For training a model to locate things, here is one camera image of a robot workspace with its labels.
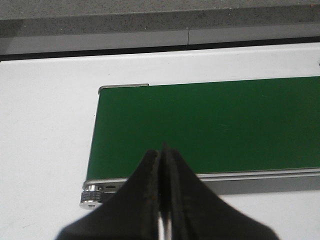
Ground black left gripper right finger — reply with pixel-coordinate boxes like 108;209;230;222
159;144;278;240

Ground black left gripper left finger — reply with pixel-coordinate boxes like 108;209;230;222
57;150;160;240

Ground silver conveyor drive pulley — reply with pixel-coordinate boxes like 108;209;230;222
79;185;117;210

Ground green conveyor belt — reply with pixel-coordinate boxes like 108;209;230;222
86;76;320;180

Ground grey granite counter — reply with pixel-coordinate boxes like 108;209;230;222
0;0;320;55

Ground aluminium conveyor rail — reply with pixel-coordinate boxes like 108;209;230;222
98;83;149;94
82;167;320;196

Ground far aluminium conveyor rail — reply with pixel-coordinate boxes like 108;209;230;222
98;83;149;94

